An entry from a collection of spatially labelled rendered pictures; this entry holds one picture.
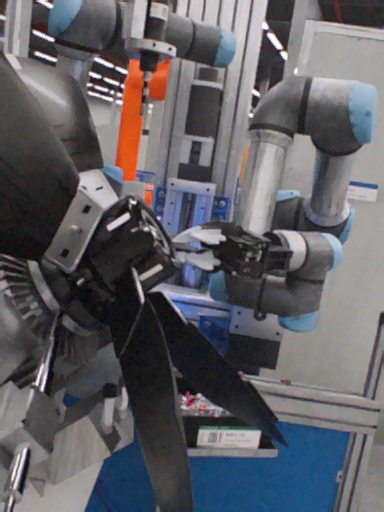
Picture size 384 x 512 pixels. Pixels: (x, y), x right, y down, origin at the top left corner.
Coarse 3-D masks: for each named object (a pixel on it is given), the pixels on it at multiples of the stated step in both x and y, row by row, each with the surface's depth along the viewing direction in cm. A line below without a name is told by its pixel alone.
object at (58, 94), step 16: (32, 64) 79; (32, 80) 76; (48, 80) 79; (64, 80) 82; (48, 96) 76; (64, 96) 78; (80, 96) 81; (48, 112) 74; (64, 112) 76; (80, 112) 78; (64, 128) 74; (80, 128) 75; (64, 144) 72; (80, 144) 73; (96, 144) 75; (80, 160) 72; (96, 160) 73
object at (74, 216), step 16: (80, 192) 59; (80, 208) 60; (96, 208) 62; (64, 224) 58; (80, 224) 61; (96, 224) 63; (64, 240) 59; (80, 240) 62; (48, 256) 58; (80, 256) 62
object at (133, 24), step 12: (132, 0) 69; (144, 0) 69; (132, 12) 69; (144, 12) 69; (132, 24) 69; (132, 36) 69; (132, 48) 71; (144, 48) 70; (156, 48) 70; (168, 48) 70
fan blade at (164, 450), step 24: (144, 312) 56; (144, 336) 56; (120, 360) 62; (144, 360) 55; (168, 360) 45; (144, 384) 55; (168, 384) 45; (144, 408) 55; (168, 408) 46; (144, 432) 55; (168, 432) 47; (144, 456) 56; (168, 456) 48; (168, 480) 49; (168, 504) 50; (192, 504) 40
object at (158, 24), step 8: (152, 0) 70; (160, 0) 70; (168, 0) 71; (152, 8) 70; (160, 8) 70; (152, 16) 70; (160, 16) 70; (144, 24) 71; (152, 24) 71; (160, 24) 71; (144, 32) 71; (152, 32) 71; (160, 32) 71; (160, 40) 72; (144, 56) 72; (152, 56) 72; (160, 56) 73; (144, 64) 72; (152, 64) 72; (152, 72) 73
